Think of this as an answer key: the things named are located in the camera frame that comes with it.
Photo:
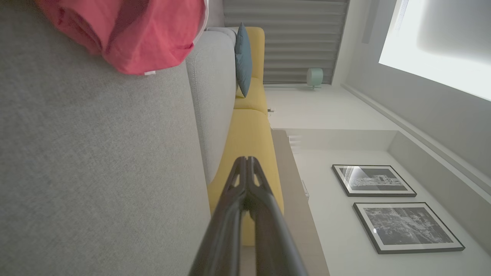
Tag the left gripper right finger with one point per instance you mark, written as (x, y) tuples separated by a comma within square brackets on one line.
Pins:
[(274, 241)]

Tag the red jersey with white sleeves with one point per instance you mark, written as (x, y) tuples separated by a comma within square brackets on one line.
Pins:
[(145, 34)]

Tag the blue throw pillow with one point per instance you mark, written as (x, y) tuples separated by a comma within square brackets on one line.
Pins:
[(243, 61)]

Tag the pale green round lamp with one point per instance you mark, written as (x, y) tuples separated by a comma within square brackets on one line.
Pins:
[(314, 76)]

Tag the yellow sofa section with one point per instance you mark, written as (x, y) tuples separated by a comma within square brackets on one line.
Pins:
[(249, 138)]

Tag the grey pleated curtain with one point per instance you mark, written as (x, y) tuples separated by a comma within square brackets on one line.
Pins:
[(291, 42)]

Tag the large black framed picture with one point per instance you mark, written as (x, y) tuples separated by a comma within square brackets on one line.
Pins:
[(408, 227)]

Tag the small black framed picture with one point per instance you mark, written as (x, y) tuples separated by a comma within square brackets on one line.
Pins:
[(374, 181)]

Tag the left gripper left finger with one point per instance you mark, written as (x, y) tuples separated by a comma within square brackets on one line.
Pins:
[(222, 237)]

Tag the grey fabric sofa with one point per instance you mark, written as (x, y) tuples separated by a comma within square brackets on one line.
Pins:
[(96, 172)]

